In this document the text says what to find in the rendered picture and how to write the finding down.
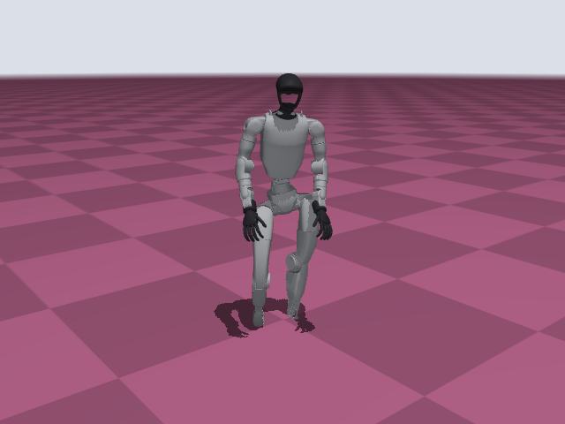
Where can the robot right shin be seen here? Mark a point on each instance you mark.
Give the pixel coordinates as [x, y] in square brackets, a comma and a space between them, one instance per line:
[258, 297]

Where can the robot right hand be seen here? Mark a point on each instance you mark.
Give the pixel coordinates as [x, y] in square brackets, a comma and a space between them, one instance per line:
[250, 220]

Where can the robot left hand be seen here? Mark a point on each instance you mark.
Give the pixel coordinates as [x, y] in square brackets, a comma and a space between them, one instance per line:
[323, 219]

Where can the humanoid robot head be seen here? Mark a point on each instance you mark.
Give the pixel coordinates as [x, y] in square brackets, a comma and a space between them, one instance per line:
[288, 83]

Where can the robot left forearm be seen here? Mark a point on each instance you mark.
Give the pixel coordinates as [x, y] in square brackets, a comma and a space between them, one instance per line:
[320, 186]

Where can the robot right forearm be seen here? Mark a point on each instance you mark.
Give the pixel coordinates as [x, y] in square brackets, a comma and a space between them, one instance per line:
[245, 183]

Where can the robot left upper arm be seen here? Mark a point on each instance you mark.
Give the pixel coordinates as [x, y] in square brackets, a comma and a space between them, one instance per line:
[316, 129]

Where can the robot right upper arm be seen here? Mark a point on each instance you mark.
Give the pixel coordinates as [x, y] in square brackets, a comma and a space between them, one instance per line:
[253, 126]

